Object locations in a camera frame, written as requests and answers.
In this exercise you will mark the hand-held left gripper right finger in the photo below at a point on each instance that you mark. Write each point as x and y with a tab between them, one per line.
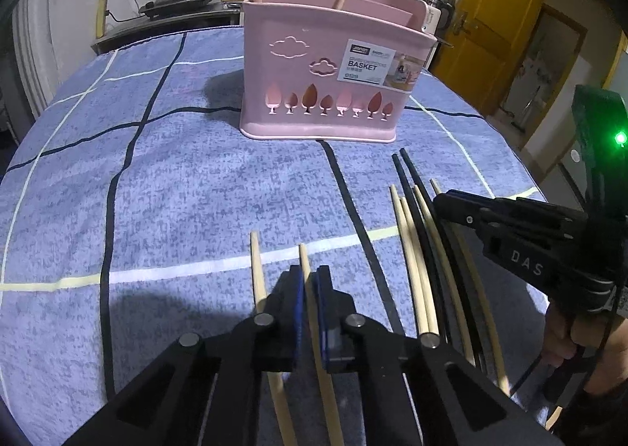
324	323

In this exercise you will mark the yellow wooden door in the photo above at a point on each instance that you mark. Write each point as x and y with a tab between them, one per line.
495	9

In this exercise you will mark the blue plaid tablecloth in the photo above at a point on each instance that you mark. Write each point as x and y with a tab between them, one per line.
171	181

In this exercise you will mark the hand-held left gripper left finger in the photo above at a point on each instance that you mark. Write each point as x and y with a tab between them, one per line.
293	313

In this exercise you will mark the black chopstick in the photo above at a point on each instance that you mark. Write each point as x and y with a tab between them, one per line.
414	176
407	191

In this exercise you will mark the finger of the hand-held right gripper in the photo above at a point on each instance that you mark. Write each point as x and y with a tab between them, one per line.
461	218
456	201

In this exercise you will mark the person's right hand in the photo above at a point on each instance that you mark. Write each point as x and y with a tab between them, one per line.
557	338

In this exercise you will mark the white electric kettle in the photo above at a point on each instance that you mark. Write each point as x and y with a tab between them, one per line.
432	14

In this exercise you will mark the metal kitchen counter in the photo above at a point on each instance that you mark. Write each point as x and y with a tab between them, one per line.
147	27

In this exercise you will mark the pink plastic utensil basket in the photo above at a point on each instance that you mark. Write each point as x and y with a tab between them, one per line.
294	83

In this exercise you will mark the black induction cooktop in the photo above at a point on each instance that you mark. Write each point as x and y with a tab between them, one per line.
171	4

